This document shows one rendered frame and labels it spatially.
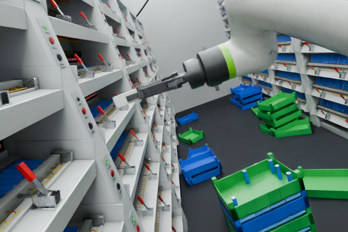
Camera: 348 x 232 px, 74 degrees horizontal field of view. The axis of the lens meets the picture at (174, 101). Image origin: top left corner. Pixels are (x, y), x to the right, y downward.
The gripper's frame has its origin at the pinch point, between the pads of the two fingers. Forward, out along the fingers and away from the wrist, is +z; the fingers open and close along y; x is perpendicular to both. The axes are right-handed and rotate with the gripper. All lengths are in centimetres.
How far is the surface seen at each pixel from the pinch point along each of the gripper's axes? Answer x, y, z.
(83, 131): -3.4, -4.7, 12.1
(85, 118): -1.2, -1.3, 11.8
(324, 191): -94, 57, -69
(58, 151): -5.6, -6.9, 18.8
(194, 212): -97, 81, 7
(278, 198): -57, 18, -34
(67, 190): -10.7, -18.8, 13.2
